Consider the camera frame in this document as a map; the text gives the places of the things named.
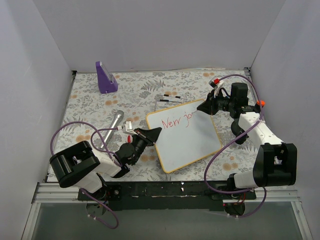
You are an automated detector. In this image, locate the yellow framed whiteboard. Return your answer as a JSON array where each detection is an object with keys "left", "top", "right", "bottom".
[{"left": 146, "top": 99, "right": 222, "bottom": 174}]

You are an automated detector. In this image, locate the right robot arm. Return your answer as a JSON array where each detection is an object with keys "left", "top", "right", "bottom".
[{"left": 196, "top": 79, "right": 298, "bottom": 199}]

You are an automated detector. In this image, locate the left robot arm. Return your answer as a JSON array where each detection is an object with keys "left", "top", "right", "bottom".
[{"left": 49, "top": 121, "right": 162, "bottom": 200}]

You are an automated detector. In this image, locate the black toy gun orange tip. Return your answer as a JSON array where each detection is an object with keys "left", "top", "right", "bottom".
[{"left": 230, "top": 99, "right": 266, "bottom": 145}]

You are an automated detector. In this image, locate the silver microphone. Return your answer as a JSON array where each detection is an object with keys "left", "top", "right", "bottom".
[{"left": 103, "top": 110, "right": 124, "bottom": 145}]

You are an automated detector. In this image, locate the floral table mat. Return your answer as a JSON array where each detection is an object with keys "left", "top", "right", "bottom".
[{"left": 53, "top": 69, "right": 258, "bottom": 181}]

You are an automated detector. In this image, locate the purple wedge stand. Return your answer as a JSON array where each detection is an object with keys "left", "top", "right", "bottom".
[{"left": 95, "top": 61, "right": 118, "bottom": 94}]

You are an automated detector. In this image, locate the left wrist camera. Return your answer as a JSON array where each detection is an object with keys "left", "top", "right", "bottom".
[{"left": 117, "top": 121, "right": 134, "bottom": 135}]

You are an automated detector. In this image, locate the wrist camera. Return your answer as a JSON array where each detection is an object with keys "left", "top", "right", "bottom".
[
  {"left": 117, "top": 121, "right": 134, "bottom": 135},
  {"left": 209, "top": 78, "right": 224, "bottom": 96}
]

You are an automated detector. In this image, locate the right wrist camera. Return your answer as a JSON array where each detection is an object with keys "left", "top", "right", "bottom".
[{"left": 209, "top": 78, "right": 224, "bottom": 96}]

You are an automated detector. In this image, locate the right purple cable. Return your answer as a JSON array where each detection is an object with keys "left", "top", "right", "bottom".
[{"left": 203, "top": 74, "right": 268, "bottom": 218}]

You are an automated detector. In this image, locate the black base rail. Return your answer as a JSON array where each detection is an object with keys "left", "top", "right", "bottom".
[{"left": 91, "top": 181, "right": 256, "bottom": 211}]

